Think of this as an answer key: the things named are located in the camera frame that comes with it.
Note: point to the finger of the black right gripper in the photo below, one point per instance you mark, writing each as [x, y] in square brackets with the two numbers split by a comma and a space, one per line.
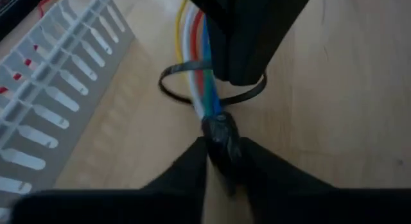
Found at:
[221, 25]
[263, 31]

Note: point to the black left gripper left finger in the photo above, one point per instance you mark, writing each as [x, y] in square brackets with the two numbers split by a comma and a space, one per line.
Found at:
[144, 206]

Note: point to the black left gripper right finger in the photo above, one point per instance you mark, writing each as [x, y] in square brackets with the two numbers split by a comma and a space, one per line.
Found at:
[321, 206]

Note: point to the black zip tie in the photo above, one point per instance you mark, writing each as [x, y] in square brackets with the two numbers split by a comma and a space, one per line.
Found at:
[186, 66]

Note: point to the black tape wrap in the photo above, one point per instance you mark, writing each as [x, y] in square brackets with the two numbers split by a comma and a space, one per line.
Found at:
[223, 140]

